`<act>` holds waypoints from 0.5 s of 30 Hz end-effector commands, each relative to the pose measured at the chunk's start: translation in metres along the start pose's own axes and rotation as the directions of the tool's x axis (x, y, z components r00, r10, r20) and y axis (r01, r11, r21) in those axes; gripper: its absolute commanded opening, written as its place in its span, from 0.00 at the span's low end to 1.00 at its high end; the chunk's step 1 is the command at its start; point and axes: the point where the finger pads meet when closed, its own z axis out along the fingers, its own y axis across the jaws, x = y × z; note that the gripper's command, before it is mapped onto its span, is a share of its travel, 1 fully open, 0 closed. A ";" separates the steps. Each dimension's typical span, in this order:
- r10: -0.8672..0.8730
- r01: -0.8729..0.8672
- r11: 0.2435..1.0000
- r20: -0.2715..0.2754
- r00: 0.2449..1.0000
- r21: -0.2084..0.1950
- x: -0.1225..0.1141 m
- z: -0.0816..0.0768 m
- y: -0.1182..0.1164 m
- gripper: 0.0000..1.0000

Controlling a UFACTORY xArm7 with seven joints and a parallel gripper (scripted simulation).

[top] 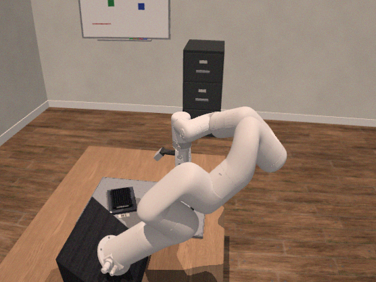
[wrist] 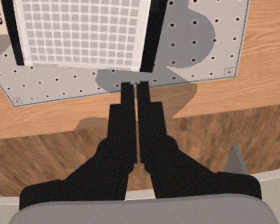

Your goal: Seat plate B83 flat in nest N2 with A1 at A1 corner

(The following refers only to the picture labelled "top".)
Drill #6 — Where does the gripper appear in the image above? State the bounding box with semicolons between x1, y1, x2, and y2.
173;147;191;167

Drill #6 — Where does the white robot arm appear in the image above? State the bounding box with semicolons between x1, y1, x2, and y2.
97;107;287;276

